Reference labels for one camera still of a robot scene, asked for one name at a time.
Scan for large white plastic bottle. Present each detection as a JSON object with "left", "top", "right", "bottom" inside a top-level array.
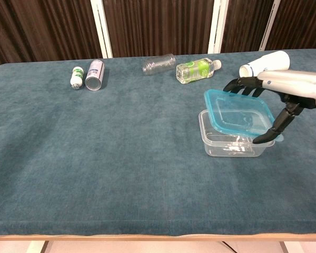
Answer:
[{"left": 239, "top": 50, "right": 291, "bottom": 79}]

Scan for white table leg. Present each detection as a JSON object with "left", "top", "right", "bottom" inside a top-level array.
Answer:
[
  {"left": 27, "top": 241, "right": 50, "bottom": 253},
  {"left": 280, "top": 241, "right": 303, "bottom": 253}
]

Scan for brown pleated partition panel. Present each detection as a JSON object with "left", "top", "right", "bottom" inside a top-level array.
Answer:
[
  {"left": 0, "top": 0, "right": 113, "bottom": 66},
  {"left": 221, "top": 0, "right": 276, "bottom": 53},
  {"left": 259, "top": 0, "right": 316, "bottom": 51},
  {"left": 102, "top": 0, "right": 222, "bottom": 58}
]

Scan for clear bottle with green label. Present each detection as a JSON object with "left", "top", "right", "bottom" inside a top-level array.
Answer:
[{"left": 175, "top": 58, "right": 222, "bottom": 85}]

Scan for silver spray can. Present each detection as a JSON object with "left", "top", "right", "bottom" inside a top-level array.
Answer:
[{"left": 84, "top": 59, "right": 106, "bottom": 91}]

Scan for blue container lid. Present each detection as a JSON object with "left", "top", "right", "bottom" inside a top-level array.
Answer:
[{"left": 203, "top": 89, "right": 284, "bottom": 143}]

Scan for empty clear plastic bottle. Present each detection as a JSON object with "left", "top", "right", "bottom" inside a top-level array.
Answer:
[{"left": 142, "top": 53, "right": 176, "bottom": 76}]

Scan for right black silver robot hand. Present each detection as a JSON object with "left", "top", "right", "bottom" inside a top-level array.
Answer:
[{"left": 223, "top": 70, "right": 316, "bottom": 145}]

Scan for clear plastic food container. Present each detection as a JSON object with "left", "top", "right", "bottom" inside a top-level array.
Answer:
[{"left": 198, "top": 110, "right": 276, "bottom": 158}]

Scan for small white green bottle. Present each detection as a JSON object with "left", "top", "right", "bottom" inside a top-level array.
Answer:
[{"left": 70, "top": 66, "right": 85, "bottom": 90}]

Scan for teal velvet table cloth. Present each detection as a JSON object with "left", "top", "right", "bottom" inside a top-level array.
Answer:
[{"left": 0, "top": 48, "right": 316, "bottom": 237}]

